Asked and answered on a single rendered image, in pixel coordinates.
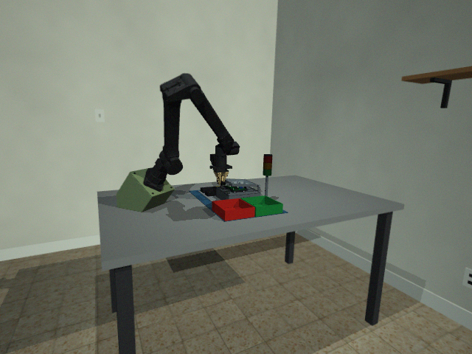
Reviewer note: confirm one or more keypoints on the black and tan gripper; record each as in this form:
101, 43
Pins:
220, 169

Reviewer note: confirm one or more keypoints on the red open box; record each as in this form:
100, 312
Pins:
233, 209

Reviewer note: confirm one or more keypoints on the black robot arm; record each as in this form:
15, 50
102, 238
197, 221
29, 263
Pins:
174, 91

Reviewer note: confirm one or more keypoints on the green bin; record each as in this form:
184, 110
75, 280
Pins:
264, 205

